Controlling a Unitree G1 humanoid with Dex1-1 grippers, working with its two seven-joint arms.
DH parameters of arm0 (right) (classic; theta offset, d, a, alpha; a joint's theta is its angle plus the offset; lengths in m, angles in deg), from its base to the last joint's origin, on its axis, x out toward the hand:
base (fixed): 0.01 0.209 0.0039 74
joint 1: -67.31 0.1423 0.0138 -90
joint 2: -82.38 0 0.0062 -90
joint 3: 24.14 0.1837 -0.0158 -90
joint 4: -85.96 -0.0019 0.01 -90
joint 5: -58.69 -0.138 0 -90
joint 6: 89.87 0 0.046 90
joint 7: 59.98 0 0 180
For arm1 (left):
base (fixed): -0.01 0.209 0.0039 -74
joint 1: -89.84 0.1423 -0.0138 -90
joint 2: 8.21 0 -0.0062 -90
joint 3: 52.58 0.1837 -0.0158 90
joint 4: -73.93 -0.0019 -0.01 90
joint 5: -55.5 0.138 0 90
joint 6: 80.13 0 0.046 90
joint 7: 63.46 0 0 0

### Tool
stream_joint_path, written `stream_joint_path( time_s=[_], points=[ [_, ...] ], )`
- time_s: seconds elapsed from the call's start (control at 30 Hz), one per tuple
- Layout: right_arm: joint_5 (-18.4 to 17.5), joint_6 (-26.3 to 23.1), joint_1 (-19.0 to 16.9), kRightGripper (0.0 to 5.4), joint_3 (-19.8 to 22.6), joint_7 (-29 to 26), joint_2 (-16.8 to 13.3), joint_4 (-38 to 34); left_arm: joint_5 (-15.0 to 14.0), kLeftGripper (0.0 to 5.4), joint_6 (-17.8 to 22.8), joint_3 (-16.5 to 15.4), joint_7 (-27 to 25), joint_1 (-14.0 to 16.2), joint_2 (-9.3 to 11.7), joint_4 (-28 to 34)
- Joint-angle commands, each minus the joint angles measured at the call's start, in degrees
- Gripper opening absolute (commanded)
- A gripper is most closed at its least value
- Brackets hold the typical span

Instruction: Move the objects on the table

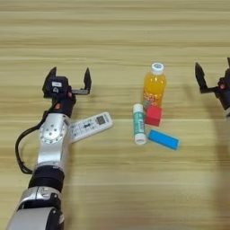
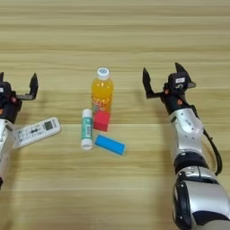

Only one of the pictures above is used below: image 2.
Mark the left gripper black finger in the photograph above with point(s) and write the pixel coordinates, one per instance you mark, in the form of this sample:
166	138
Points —
1	77
33	85

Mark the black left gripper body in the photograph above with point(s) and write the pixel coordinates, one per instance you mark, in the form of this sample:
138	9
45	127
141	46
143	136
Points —
9	109

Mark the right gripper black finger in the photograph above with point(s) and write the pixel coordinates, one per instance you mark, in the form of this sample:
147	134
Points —
181	68
146	82

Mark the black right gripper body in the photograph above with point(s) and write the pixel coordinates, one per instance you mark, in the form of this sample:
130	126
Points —
175	100

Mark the orange juice bottle white cap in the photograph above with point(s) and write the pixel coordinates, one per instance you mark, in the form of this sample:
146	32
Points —
102	92

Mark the red cube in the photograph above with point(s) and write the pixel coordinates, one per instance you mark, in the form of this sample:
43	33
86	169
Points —
101	122

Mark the white green glue stick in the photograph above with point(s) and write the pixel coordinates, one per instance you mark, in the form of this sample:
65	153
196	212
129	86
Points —
86	128

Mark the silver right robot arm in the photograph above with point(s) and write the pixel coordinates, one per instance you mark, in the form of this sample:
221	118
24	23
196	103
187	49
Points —
187	128

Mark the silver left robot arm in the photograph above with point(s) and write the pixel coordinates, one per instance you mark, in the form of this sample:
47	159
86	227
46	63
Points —
5	140

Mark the right gripper small black box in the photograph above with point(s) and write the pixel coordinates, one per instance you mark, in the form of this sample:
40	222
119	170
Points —
179	81

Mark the gripper small black box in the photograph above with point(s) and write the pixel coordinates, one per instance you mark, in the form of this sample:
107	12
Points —
179	81
3	90

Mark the left gripper small black box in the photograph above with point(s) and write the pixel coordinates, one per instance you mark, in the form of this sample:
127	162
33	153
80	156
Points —
3	90

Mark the white remote control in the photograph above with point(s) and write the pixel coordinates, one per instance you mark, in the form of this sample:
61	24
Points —
37	131

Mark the blue rectangular block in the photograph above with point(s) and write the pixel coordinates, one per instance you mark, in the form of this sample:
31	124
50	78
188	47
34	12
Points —
110	145

